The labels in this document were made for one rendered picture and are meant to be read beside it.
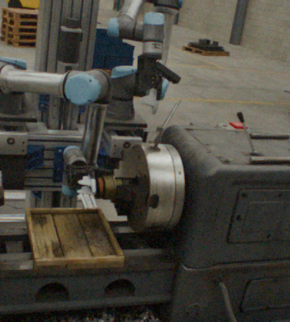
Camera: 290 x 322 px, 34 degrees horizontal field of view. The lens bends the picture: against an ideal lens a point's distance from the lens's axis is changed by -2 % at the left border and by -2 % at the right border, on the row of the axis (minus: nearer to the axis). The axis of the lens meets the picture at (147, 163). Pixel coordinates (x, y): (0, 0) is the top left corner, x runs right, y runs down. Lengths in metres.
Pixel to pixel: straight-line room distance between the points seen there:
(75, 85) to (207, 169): 0.56
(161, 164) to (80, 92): 0.40
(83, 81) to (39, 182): 0.66
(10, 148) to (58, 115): 0.35
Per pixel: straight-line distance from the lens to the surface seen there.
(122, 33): 1.87
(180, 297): 1.81
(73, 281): 1.69
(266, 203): 1.73
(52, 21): 2.25
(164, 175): 1.61
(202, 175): 1.58
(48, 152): 2.19
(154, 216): 1.63
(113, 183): 1.67
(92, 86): 1.75
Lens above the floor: 1.79
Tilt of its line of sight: 21 degrees down
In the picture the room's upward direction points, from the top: 9 degrees clockwise
